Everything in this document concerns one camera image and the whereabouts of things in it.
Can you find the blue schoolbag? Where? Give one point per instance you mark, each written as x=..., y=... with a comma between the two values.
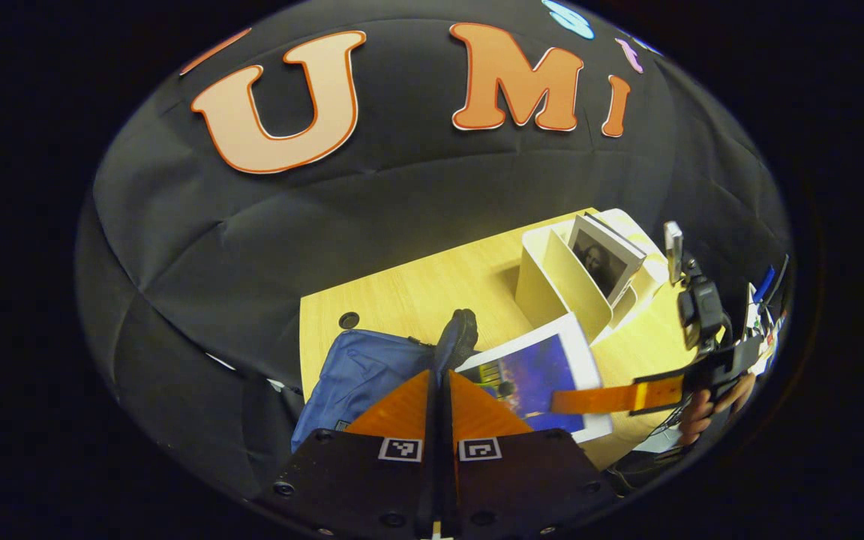
x=357, y=375

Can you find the blue marker pen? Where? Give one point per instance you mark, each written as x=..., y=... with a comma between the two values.
x=763, y=283

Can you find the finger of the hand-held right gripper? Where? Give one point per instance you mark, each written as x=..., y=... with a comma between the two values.
x=612, y=399

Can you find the white bookshelf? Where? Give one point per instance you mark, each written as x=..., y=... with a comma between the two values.
x=552, y=289

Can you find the blue cover book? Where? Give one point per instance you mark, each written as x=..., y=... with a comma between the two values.
x=537, y=367

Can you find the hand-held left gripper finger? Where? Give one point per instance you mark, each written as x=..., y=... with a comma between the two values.
x=432, y=420
x=445, y=420

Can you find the white portrait cover book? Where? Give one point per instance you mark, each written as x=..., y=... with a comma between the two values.
x=604, y=259

